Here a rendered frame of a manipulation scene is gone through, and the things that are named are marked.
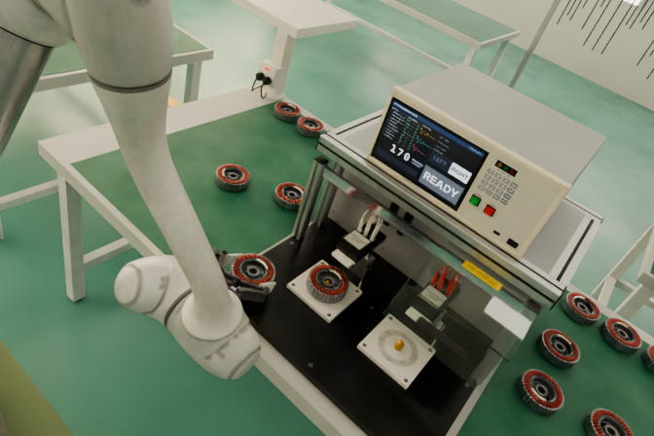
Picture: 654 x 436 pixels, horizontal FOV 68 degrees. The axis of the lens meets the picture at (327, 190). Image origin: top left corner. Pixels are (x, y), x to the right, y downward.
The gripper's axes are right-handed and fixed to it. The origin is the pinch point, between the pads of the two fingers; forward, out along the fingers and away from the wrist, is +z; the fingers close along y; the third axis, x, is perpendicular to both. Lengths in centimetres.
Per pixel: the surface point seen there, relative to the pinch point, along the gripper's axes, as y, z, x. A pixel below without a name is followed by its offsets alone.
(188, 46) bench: 126, 73, -34
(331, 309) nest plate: -19.3, 11.6, -1.8
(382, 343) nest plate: -34.4, 13.8, -3.1
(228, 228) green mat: 21.0, 14.2, 0.4
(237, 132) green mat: 58, 47, -19
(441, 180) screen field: -25, 7, -45
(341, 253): -12.4, 13.9, -14.6
